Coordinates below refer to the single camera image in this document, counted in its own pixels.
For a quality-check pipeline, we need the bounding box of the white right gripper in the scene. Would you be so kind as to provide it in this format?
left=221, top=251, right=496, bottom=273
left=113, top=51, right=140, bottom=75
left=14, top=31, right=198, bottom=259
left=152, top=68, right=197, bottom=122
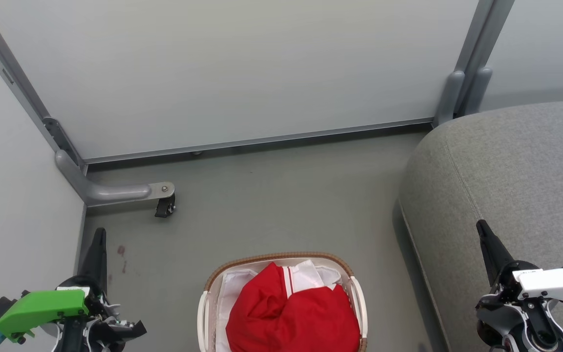
left=476, top=220, right=563, bottom=352

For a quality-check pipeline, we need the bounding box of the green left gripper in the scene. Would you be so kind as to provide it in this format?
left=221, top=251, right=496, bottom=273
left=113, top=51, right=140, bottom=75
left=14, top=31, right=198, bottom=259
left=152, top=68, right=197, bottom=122
left=0, top=227, right=148, bottom=352

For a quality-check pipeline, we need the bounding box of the red garment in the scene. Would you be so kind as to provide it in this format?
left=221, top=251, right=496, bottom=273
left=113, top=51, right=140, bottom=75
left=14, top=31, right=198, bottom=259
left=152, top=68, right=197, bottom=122
left=225, top=260, right=361, bottom=352

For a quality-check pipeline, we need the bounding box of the grey fabric sofa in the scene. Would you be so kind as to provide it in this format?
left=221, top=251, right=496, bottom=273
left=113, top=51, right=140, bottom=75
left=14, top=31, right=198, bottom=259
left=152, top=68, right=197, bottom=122
left=398, top=99, right=563, bottom=352

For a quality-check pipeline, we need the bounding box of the black caster wheel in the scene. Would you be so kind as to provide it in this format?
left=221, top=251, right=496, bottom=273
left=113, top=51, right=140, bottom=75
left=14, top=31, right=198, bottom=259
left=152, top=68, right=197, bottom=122
left=154, top=194, right=177, bottom=219

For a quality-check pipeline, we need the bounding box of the white basket liner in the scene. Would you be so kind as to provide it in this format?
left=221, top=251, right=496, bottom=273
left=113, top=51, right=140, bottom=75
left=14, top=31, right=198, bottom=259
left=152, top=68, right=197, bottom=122
left=216, top=266, right=262, bottom=352

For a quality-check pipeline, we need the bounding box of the white wicker-rimmed laundry basket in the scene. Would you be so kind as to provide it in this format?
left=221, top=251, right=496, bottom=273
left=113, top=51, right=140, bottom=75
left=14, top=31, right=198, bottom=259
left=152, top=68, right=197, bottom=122
left=197, top=252, right=368, bottom=352

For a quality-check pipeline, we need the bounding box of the grey partition foot bracket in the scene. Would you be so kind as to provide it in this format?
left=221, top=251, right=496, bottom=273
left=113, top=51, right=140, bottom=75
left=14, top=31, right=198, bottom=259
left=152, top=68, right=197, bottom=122
left=55, top=149, right=175, bottom=207

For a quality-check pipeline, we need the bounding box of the grey partition corner post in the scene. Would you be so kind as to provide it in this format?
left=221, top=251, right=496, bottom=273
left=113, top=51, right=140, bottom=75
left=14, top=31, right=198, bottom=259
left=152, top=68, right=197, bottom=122
left=433, top=0, right=515, bottom=128

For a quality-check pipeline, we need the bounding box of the grey partition post with slot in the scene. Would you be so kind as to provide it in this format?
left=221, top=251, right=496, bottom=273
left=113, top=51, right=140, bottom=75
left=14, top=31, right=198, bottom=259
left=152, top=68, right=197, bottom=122
left=0, top=0, right=87, bottom=173

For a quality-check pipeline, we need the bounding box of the grey partition bottom rail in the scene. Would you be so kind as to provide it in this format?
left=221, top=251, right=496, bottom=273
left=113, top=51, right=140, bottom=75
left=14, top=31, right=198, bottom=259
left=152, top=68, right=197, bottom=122
left=84, top=117, right=434, bottom=165

